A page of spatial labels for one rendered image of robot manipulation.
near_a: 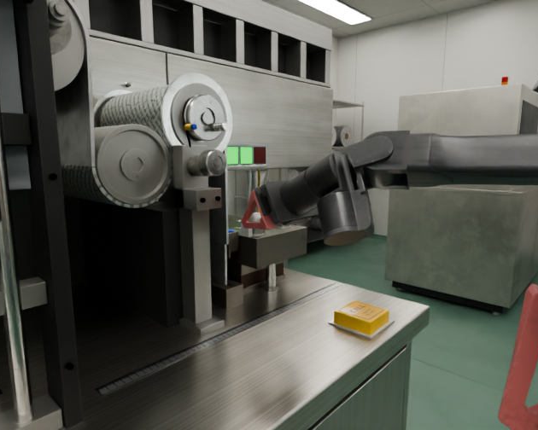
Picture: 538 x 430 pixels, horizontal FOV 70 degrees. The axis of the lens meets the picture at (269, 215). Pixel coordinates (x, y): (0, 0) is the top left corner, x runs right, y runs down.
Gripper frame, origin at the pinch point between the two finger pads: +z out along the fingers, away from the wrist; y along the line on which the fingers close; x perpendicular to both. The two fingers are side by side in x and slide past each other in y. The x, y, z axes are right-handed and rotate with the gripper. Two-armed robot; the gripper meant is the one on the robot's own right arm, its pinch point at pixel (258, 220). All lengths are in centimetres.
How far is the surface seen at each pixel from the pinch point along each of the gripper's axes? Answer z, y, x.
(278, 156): 31, 51, 30
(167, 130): -1.0, -13.0, 16.8
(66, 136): 7.5, -25.0, 20.2
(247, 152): 29, 35, 30
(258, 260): 7.9, 4.1, -5.8
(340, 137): 187, 380, 143
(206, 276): 7.1, -9.1, -6.2
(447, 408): 57, 131, -90
